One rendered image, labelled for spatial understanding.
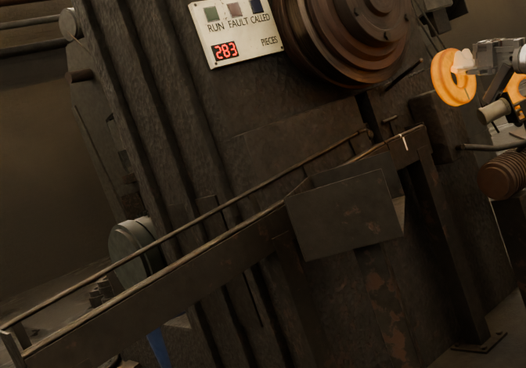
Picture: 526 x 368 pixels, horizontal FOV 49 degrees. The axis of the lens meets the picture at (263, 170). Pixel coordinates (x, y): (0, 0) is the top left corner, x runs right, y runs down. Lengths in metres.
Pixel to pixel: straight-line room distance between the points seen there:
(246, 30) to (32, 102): 6.20
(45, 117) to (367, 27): 6.36
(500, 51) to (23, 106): 6.64
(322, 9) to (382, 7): 0.18
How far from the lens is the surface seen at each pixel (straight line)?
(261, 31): 1.69
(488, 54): 1.59
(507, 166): 1.93
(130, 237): 2.57
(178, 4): 1.63
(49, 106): 7.77
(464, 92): 1.68
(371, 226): 1.15
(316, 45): 1.63
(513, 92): 2.06
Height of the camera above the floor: 0.87
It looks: 4 degrees down
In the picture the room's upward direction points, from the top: 19 degrees counter-clockwise
